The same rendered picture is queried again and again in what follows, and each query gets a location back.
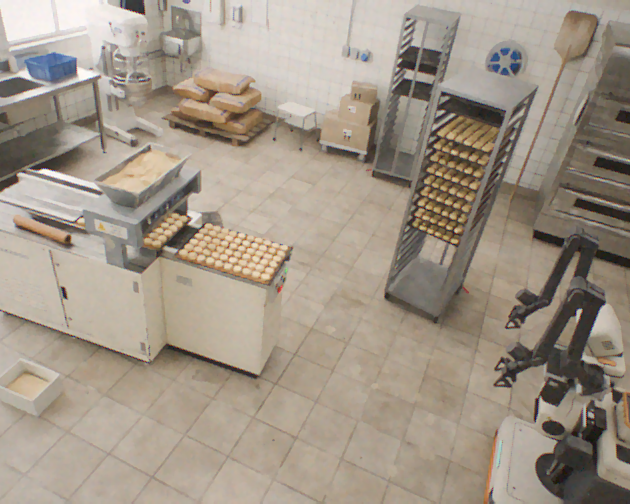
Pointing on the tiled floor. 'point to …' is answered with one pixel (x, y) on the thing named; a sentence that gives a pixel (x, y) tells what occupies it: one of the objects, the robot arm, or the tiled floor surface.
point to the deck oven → (606, 156)
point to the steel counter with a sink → (20, 106)
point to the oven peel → (567, 38)
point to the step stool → (298, 118)
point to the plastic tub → (28, 387)
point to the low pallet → (216, 128)
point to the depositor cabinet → (72, 280)
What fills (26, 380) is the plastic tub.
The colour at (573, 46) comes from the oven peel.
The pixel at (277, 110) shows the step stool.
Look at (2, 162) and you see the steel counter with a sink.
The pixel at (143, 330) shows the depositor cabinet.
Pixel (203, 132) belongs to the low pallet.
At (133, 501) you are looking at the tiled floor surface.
